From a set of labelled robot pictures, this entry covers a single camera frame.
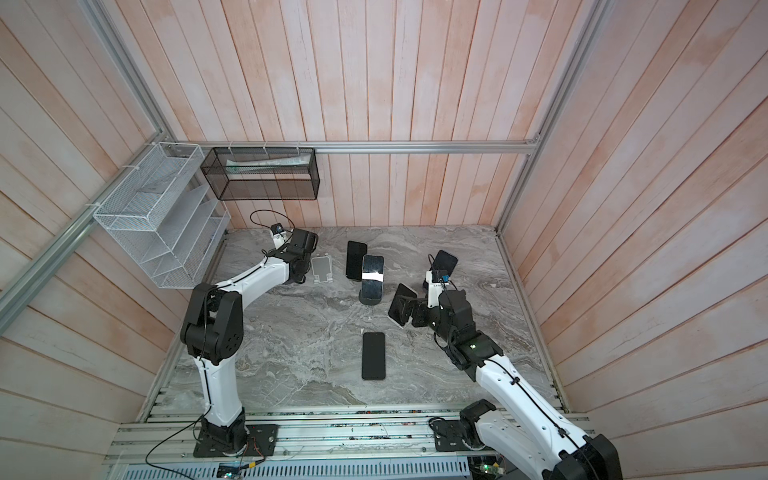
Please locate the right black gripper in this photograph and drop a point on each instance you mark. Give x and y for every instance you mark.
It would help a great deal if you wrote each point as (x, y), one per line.
(422, 306)

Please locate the white folding phone stand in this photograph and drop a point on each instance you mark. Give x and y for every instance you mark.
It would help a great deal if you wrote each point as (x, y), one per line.
(321, 268)

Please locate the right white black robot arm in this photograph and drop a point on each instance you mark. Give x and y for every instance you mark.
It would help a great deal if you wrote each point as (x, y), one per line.
(543, 444)

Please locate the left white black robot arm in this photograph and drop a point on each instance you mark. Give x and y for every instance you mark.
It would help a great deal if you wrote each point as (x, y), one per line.
(213, 330)

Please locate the dark round centre stand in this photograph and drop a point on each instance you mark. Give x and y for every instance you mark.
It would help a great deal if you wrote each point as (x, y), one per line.
(370, 297)

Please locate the centre reflective black phone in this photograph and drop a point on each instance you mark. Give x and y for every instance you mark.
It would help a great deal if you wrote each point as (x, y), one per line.
(373, 272)

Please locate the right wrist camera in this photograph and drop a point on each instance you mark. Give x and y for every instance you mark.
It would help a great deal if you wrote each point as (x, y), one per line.
(436, 279)

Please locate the black wire mesh basket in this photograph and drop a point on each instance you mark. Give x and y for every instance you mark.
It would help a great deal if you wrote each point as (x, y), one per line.
(262, 173)

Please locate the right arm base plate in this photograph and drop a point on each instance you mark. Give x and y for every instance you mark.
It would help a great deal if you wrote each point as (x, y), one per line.
(454, 436)

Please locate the white wire mesh shelf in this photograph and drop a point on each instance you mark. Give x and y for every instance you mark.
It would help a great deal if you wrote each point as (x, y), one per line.
(168, 225)

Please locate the aluminium front rail frame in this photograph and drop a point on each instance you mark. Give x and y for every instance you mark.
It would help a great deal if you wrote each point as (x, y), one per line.
(303, 433)

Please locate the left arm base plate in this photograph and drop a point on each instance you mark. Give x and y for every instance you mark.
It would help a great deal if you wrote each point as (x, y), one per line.
(257, 440)

